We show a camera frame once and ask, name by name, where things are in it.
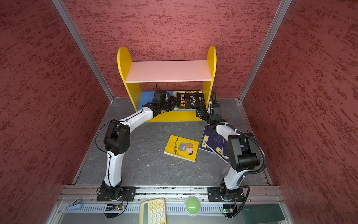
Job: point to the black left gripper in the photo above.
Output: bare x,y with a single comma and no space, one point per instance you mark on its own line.
174,101

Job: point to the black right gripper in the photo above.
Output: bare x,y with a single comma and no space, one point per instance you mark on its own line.
204,112

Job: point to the black book orange title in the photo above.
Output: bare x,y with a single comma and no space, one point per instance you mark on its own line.
188,101

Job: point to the yellow cartoon book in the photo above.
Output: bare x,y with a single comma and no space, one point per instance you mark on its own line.
182,148

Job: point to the illustrated history book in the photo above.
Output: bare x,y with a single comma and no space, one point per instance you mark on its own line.
193,91

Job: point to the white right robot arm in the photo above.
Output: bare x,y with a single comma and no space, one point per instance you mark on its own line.
246,156

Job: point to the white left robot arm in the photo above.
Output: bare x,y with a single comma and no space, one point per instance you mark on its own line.
117,141

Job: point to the yellow wooden bookshelf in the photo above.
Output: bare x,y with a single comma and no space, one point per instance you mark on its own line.
135,73

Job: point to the dark blue book middle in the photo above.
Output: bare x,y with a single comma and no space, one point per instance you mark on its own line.
211,141

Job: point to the dark blue book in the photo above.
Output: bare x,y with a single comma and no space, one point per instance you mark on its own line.
211,141
223,151

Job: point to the dark blue book top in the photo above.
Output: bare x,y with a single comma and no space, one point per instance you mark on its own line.
223,151

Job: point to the green round button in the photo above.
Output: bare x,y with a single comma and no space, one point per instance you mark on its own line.
192,206

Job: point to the right circuit board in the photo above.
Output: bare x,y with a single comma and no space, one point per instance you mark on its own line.
228,208

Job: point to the circuit board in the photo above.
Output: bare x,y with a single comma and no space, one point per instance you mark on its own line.
113,208
228,208

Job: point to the yellow calculator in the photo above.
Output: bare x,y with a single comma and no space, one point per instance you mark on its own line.
153,212

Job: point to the left circuit board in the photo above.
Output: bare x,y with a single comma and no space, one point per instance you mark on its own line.
113,208

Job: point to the metal clip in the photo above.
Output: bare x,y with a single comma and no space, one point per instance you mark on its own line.
75,204

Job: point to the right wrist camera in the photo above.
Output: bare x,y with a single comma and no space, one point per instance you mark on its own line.
214,107

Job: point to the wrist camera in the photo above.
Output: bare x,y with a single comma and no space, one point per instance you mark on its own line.
214,107
160,96

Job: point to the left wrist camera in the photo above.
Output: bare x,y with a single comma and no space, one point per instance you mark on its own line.
160,96

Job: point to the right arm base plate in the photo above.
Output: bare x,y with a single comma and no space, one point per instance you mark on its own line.
214,194

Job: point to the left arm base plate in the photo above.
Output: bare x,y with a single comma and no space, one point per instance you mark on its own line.
127,194

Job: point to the aluminium corner post right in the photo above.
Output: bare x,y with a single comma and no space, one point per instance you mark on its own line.
278,18

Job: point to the aluminium corner post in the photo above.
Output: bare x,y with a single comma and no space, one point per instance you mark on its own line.
278,18
65,15

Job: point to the aluminium corner post left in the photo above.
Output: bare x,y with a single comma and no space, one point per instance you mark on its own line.
65,15

